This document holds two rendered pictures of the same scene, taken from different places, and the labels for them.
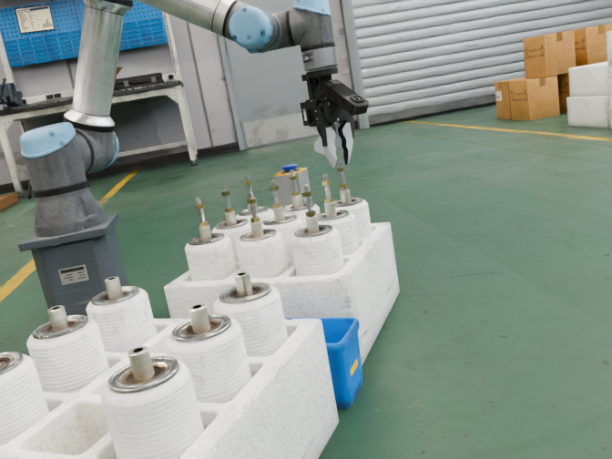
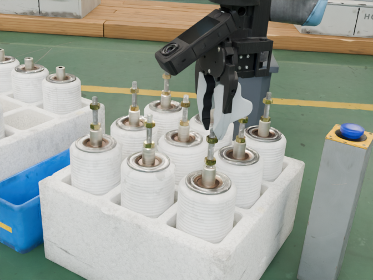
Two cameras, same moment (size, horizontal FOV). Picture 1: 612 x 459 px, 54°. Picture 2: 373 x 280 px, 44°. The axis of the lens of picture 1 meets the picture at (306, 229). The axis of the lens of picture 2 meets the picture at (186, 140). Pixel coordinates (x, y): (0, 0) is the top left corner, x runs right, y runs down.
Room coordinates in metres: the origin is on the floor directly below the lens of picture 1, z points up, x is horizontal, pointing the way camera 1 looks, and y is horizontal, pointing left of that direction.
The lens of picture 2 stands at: (1.37, -0.76, 0.64)
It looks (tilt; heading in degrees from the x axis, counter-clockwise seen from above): 25 degrees down; 97
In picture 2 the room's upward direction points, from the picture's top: 4 degrees clockwise
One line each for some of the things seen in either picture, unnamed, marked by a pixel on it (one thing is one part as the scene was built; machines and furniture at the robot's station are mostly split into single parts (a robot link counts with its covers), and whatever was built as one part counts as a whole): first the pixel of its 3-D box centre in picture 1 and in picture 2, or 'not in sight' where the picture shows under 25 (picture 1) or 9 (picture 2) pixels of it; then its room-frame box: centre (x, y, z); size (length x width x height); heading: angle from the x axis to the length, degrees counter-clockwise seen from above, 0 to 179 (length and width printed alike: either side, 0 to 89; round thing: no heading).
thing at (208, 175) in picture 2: (345, 197); (208, 175); (1.33, -0.10, 0.26); 0.02 x 0.02 x 0.03
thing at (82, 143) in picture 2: (313, 231); (96, 143); (1.11, -0.01, 0.25); 0.08 x 0.08 x 0.01
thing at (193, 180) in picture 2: (346, 202); (208, 182); (1.33, -0.10, 0.25); 0.08 x 0.08 x 0.01
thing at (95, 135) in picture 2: (312, 225); (95, 136); (1.11, -0.01, 0.26); 0.02 x 0.02 x 0.03
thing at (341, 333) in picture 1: (276, 361); (58, 193); (0.98, 0.09, 0.06); 0.30 x 0.11 x 0.12; 67
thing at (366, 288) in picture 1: (292, 290); (179, 208); (1.26, 0.05, 0.09); 0.39 x 0.39 x 0.18; 68
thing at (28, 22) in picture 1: (35, 18); not in sight; (5.90, 2.14, 1.54); 0.32 x 0.02 x 0.25; 97
